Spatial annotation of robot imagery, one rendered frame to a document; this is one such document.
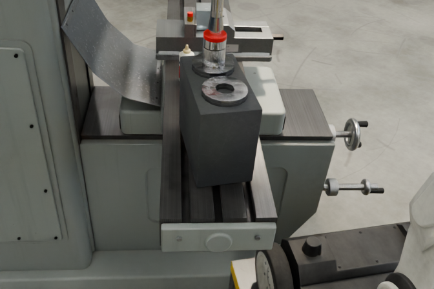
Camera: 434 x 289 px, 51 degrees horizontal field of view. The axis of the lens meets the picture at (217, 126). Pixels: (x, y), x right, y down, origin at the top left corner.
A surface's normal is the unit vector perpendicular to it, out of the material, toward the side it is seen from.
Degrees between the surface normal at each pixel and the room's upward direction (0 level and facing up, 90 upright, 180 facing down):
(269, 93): 0
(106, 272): 0
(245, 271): 0
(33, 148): 88
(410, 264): 90
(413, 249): 90
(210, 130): 90
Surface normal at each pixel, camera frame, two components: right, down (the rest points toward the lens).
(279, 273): 0.11, -0.47
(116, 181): 0.07, 0.61
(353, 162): 0.06, -0.79
